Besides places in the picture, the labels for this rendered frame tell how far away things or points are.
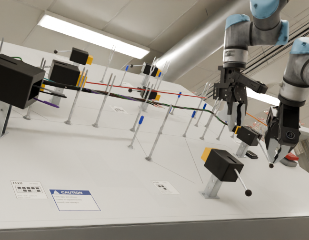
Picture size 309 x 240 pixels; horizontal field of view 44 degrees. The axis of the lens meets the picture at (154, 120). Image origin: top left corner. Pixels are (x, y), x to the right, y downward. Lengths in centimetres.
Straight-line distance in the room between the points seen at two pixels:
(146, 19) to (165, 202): 336
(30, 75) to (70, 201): 23
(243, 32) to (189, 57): 282
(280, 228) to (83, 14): 322
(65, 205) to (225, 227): 32
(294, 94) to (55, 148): 60
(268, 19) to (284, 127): 31
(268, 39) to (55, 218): 85
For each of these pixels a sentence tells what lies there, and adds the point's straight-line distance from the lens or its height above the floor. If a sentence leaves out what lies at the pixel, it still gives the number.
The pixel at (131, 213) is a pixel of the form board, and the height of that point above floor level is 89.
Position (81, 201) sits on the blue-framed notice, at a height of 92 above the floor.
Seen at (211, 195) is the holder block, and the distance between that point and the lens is 84.
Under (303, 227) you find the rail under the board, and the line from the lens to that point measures 98.
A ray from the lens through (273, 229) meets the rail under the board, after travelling 88.
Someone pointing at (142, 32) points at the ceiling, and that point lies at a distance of 414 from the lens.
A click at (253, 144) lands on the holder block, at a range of 117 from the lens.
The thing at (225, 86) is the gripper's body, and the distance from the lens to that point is 121.
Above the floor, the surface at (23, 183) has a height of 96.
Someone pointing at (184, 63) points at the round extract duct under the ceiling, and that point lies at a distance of 407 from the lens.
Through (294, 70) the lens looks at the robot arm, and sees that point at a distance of 100.
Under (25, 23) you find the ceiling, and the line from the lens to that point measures 392.
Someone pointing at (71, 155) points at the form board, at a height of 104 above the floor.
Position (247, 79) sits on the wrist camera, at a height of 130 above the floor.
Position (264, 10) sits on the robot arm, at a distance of 109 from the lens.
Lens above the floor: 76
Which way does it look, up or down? 25 degrees up
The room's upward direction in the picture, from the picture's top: 11 degrees counter-clockwise
